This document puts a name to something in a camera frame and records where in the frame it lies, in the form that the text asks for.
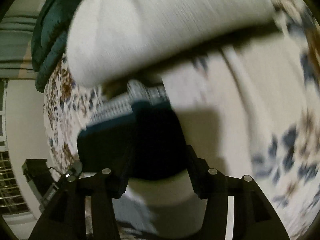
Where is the grey window curtain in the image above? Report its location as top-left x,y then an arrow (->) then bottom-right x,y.
0,14 -> 37,80

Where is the black striped patterned sweater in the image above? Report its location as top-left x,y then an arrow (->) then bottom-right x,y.
77,80 -> 196,181

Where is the white framed window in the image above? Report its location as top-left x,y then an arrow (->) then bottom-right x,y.
1,79 -> 30,215

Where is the dark green folded blanket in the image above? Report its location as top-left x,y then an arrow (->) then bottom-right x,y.
31,0 -> 82,93

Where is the floral bed blanket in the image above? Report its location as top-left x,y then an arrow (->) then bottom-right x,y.
44,0 -> 319,239

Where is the white garment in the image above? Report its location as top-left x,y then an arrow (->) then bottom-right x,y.
66,0 -> 274,87

